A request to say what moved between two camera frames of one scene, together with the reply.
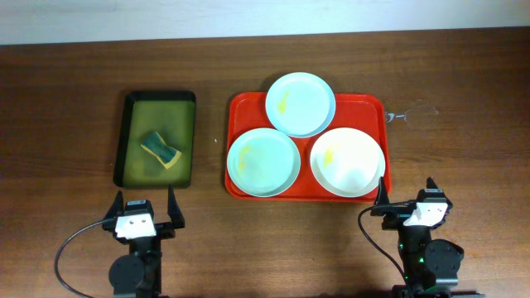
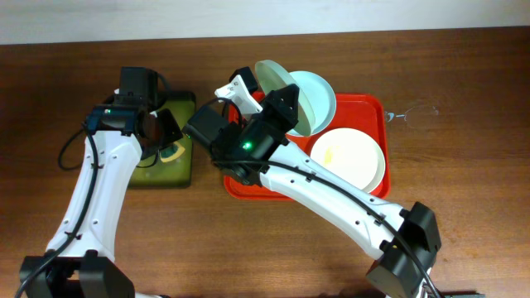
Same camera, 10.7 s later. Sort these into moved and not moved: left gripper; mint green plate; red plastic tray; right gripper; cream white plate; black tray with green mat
Moved: right gripper; left gripper; mint green plate
Not moved: black tray with green mat; cream white plate; red plastic tray
